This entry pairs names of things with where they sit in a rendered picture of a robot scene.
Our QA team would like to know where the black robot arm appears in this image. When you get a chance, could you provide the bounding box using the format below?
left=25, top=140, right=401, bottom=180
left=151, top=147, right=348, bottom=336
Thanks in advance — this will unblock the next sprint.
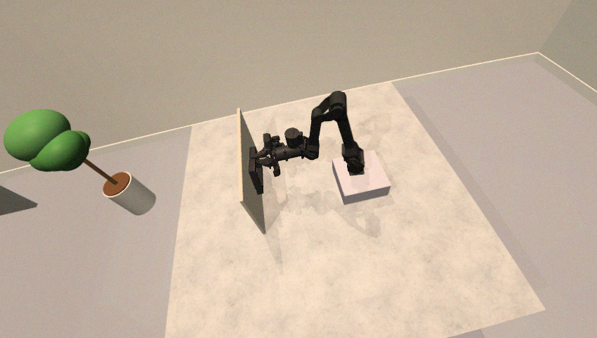
left=284, top=91, right=365, bottom=176

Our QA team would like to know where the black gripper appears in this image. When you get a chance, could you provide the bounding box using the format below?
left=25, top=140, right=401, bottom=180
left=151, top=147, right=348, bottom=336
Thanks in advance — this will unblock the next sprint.
left=251, top=133, right=290, bottom=177

